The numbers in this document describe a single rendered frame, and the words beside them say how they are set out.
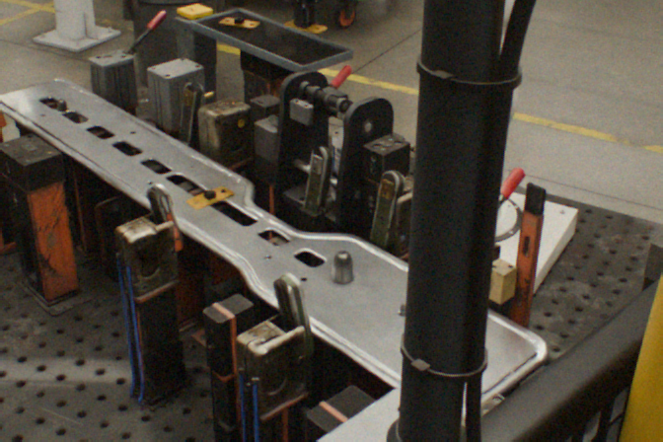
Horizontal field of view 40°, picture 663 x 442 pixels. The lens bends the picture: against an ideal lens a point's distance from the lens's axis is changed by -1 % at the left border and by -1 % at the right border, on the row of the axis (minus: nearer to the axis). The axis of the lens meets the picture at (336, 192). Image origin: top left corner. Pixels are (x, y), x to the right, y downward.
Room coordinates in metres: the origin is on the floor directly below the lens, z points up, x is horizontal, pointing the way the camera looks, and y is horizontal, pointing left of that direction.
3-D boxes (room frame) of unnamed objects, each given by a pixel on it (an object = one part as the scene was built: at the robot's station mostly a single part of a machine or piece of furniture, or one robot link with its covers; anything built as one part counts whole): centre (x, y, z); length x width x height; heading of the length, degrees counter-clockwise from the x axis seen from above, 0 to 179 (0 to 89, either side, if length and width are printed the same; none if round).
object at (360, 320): (1.43, 0.24, 1.00); 1.38 x 0.22 x 0.02; 44
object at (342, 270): (1.18, -0.01, 1.02); 0.03 x 0.03 x 0.07
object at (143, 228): (1.25, 0.31, 0.87); 0.12 x 0.09 x 0.35; 134
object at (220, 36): (1.82, 0.15, 1.16); 0.37 x 0.14 x 0.02; 44
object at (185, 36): (2.00, 0.33, 0.92); 0.08 x 0.08 x 0.44; 44
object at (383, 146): (1.41, -0.09, 0.91); 0.07 x 0.05 x 0.42; 134
